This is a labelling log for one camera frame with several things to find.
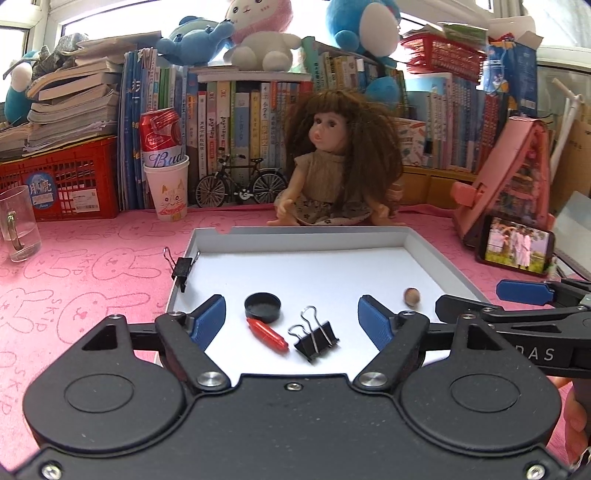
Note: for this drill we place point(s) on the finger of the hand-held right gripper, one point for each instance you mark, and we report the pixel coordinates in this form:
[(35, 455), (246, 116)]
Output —
[(466, 305), (521, 291)]

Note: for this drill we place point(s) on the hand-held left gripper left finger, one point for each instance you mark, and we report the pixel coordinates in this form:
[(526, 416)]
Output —
[(210, 321)]

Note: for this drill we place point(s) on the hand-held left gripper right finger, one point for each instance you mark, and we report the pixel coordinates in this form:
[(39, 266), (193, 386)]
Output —
[(374, 323)]

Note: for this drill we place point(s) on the brown nut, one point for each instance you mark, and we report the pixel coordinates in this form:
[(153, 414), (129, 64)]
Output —
[(412, 297)]

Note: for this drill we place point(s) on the small black round lid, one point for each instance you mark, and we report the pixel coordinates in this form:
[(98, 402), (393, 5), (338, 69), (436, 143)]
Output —
[(262, 307)]

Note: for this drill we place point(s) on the large black binder clip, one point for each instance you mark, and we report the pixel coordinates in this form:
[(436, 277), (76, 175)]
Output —
[(318, 344)]

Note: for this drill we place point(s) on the red plastic capsule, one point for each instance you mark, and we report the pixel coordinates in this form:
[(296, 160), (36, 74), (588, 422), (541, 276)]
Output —
[(268, 336)]

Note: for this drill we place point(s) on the white cardboard box tray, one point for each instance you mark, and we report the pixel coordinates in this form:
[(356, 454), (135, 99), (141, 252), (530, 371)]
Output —
[(300, 272)]

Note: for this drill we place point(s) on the person's right hand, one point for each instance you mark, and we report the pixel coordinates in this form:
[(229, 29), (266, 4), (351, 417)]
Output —
[(577, 420)]

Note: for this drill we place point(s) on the black smartphone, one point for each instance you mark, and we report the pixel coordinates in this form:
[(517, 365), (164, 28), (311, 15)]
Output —
[(515, 244)]

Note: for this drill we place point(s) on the small black binder clip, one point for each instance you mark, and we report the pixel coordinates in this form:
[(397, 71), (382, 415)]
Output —
[(182, 267)]

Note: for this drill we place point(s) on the pink house-shaped stand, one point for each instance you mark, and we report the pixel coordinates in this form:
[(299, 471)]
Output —
[(512, 175)]

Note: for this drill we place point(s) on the brown cardboard box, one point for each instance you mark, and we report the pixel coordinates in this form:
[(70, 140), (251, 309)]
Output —
[(438, 184)]

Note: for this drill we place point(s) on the pink printed tablecloth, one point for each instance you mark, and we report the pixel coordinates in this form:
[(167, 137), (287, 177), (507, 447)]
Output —
[(92, 277)]

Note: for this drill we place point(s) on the white paper cup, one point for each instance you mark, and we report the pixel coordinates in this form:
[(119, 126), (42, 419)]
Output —
[(168, 194)]

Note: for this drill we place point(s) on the brown cardboard sheet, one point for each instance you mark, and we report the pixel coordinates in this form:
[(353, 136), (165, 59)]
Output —
[(577, 161)]

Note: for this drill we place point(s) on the black miniature bicycle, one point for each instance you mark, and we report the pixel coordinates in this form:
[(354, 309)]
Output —
[(258, 184)]

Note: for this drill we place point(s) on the curly-haired doll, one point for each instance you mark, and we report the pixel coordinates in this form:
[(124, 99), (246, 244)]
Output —
[(332, 161)]

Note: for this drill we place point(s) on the white illustrated cardboard box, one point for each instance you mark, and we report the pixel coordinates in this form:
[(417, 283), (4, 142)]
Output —
[(411, 143)]

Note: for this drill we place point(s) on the red soda can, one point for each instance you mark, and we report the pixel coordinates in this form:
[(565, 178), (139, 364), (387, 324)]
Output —
[(161, 136)]

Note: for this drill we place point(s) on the large red plastic basket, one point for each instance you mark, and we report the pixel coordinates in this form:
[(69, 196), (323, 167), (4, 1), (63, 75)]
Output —
[(69, 180)]

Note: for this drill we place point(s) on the row of upright books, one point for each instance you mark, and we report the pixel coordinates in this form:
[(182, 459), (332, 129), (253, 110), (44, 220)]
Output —
[(240, 120)]

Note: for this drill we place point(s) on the clear glass mug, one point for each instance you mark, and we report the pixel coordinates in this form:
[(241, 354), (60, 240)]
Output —
[(18, 226)]

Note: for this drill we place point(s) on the blue packaging box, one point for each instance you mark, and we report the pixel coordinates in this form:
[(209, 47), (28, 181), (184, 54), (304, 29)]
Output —
[(512, 74)]

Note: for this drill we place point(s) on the small red plastic basket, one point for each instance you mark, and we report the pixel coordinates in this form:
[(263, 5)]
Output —
[(443, 53)]

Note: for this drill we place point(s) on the stack of lying books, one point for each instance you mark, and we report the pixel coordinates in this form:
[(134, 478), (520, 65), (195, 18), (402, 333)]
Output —
[(74, 106)]

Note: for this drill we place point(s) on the blue plush animal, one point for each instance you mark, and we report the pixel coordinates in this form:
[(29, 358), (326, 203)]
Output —
[(194, 41)]

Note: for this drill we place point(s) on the white pink bunny plush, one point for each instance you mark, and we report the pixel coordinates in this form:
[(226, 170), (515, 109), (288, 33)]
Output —
[(263, 37)]

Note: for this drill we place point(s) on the blue and white plush toy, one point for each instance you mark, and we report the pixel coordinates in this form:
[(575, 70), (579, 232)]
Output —
[(364, 27)]

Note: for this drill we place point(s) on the small blue white plush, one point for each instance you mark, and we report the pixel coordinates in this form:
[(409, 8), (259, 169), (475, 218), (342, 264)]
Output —
[(18, 92)]

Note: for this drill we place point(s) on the grey plush toy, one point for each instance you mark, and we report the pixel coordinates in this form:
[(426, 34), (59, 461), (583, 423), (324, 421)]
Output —
[(60, 53)]

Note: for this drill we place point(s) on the white plastic pipe frame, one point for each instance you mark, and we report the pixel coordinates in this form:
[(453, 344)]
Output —
[(570, 115)]

